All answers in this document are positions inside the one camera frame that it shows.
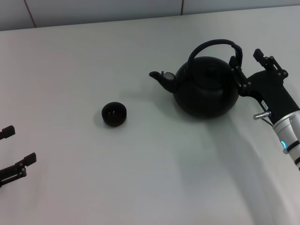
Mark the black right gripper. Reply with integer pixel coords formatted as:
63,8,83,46
229,48,300,124

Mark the black round teapot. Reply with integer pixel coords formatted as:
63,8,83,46
148,38,243,120

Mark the small black teacup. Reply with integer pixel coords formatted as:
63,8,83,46
101,101,128,128

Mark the right gripper connector cable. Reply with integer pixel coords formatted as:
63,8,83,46
252,111,274,128

